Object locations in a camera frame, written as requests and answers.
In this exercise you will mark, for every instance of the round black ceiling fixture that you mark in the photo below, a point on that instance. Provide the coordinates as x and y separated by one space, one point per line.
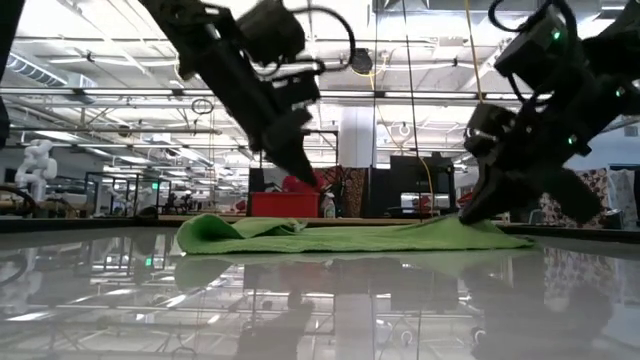
360 61

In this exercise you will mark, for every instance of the red bin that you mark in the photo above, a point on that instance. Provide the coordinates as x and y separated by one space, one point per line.
284 205

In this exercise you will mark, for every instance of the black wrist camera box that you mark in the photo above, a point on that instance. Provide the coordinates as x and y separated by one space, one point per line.
530 50
270 30

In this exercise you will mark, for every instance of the white square pillar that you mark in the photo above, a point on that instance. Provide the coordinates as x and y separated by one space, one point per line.
356 135

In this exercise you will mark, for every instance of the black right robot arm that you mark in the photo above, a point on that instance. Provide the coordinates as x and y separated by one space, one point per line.
615 60

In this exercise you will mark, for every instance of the black cabinet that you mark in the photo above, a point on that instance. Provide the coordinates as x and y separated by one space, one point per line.
410 180

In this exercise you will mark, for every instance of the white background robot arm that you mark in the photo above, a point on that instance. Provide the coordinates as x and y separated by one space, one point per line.
36 165

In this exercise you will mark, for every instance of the brown patterned panel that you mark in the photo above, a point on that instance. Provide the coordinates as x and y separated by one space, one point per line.
352 190

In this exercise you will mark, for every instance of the long linear ceiling light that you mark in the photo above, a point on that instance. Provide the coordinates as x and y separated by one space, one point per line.
400 94

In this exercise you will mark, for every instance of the white curtain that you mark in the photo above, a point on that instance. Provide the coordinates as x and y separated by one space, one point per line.
622 195

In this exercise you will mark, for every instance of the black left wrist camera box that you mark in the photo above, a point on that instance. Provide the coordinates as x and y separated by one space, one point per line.
270 30

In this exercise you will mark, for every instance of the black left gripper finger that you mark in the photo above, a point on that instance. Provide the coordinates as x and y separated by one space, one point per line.
285 150
302 135

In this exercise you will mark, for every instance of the white spray bottle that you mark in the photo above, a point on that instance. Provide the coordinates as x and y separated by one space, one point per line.
329 207

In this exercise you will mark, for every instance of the black curved hoop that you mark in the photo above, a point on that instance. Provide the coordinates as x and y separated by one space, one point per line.
22 192

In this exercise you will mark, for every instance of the black framed glass enclosure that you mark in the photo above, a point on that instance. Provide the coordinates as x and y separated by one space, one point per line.
127 195

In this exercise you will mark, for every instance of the black bucket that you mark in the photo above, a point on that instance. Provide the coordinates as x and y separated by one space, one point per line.
614 220

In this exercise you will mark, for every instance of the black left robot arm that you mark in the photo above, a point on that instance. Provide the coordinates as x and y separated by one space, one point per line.
225 75

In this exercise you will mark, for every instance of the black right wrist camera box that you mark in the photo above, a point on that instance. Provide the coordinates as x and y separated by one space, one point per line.
530 50

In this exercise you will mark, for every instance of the black table edge frame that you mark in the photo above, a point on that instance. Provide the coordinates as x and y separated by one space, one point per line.
100 224

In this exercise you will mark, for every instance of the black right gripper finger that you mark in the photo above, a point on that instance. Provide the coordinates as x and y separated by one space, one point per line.
535 182
485 192

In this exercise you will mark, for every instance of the green microfiber towel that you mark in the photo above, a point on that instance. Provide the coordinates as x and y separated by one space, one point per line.
350 240

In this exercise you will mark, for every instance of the circle patterned cloth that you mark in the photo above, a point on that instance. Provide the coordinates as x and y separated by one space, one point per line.
597 180

